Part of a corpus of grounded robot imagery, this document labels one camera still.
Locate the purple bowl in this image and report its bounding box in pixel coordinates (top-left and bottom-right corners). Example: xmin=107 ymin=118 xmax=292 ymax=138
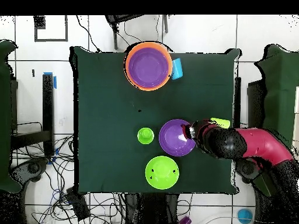
xmin=127 ymin=47 xmax=170 ymax=89
xmin=158 ymin=118 xmax=196 ymax=157

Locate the yellow-green cup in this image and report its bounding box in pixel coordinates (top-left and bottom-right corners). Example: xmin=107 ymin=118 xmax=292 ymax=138
xmin=209 ymin=117 xmax=231 ymax=130

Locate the green cup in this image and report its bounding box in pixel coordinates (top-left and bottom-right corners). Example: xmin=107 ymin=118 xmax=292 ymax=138
xmin=137 ymin=127 xmax=155 ymax=145

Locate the blue cup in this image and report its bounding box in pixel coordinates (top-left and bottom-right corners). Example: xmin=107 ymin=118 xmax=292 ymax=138
xmin=237 ymin=208 xmax=254 ymax=224
xmin=171 ymin=58 xmax=184 ymax=81

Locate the orange bowl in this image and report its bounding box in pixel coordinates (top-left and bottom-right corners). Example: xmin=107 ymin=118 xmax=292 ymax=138
xmin=125 ymin=41 xmax=173 ymax=92

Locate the green bowl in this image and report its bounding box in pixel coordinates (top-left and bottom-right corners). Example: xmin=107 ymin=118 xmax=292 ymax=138
xmin=145 ymin=155 xmax=180 ymax=190

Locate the dark green table cloth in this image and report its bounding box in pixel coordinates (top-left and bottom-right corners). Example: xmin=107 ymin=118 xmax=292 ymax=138
xmin=69 ymin=46 xmax=241 ymax=194

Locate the green cloth covered table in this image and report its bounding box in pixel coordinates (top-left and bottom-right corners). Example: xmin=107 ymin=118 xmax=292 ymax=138
xmin=0 ymin=39 xmax=23 ymax=194
xmin=253 ymin=44 xmax=299 ymax=197

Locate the white box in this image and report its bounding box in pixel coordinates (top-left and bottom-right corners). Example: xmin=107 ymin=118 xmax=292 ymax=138
xmin=293 ymin=86 xmax=299 ymax=150

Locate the black power adapter box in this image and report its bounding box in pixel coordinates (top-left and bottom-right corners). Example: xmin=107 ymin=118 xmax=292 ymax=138
xmin=65 ymin=187 xmax=91 ymax=222

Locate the grey pedestal foot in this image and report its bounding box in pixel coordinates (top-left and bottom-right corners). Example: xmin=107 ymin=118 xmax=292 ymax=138
xmin=235 ymin=159 xmax=263 ymax=184
xmin=10 ymin=158 xmax=50 ymax=185

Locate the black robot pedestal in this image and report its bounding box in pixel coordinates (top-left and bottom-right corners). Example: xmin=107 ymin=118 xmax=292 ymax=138
xmin=124 ymin=193 xmax=179 ymax=224

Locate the black floor cable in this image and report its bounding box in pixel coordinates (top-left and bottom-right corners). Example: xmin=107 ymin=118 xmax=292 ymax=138
xmin=76 ymin=15 xmax=102 ymax=53

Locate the black camera tripod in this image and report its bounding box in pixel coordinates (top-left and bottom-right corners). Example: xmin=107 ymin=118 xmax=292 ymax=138
xmin=105 ymin=15 xmax=169 ymax=51

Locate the tangle of cables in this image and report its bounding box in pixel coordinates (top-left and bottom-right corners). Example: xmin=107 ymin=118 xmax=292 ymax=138
xmin=13 ymin=135 xmax=124 ymax=224

